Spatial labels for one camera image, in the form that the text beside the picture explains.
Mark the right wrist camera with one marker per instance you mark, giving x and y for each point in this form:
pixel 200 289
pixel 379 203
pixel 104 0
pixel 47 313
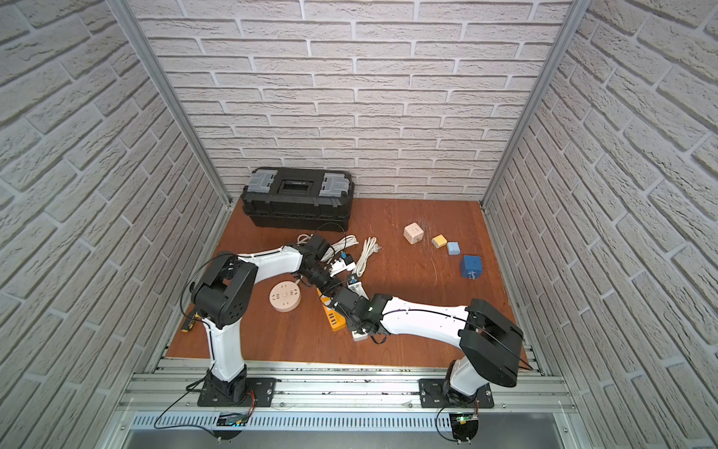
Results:
pixel 354 284

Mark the black plastic toolbox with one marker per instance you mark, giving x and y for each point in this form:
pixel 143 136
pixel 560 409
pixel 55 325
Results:
pixel 299 198

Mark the yellow charger plug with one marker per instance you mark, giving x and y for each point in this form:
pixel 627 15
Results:
pixel 439 241

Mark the light blue charger plug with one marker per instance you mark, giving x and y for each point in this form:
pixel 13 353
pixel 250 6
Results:
pixel 453 248

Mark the round pink power socket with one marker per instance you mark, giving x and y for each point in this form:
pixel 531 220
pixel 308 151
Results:
pixel 285 297

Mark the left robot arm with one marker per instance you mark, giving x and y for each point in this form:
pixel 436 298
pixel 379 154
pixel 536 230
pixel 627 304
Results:
pixel 223 293

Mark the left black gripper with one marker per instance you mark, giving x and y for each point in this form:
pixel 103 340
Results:
pixel 329 282

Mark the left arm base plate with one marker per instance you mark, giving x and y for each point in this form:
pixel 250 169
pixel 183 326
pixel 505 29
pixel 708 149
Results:
pixel 239 393

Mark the dark blue adapter plug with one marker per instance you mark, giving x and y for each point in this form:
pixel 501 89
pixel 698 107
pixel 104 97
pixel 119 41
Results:
pixel 471 267

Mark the aluminium rail frame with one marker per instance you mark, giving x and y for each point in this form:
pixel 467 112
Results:
pixel 332 397

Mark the orange power strip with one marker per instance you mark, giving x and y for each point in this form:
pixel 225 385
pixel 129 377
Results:
pixel 336 321

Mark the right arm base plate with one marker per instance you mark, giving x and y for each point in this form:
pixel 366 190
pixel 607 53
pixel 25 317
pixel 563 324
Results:
pixel 436 394

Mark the yellow tape measure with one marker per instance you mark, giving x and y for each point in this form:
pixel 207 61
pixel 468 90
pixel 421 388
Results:
pixel 188 323

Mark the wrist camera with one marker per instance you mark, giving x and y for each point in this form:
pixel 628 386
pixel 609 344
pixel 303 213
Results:
pixel 354 284
pixel 344 262

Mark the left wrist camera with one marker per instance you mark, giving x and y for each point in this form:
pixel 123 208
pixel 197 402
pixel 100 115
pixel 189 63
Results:
pixel 344 262

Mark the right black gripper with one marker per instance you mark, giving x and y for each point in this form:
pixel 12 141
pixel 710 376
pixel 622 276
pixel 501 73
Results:
pixel 351 325

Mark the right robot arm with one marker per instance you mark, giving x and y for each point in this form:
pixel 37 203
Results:
pixel 491 343

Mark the white power strip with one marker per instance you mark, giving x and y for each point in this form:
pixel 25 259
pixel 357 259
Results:
pixel 358 337

